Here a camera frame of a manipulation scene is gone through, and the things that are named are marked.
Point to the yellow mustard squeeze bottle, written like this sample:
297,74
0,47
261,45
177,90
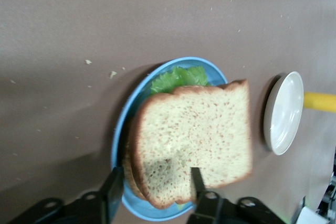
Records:
320,101

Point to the green lettuce leaf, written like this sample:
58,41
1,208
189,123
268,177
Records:
181,79

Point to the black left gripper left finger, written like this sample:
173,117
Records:
110,195

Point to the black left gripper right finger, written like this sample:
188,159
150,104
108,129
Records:
210,205

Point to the white plate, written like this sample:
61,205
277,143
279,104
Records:
284,113

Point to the blue plate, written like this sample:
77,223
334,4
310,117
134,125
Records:
123,129

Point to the brown bread slice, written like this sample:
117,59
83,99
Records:
131,176
194,142

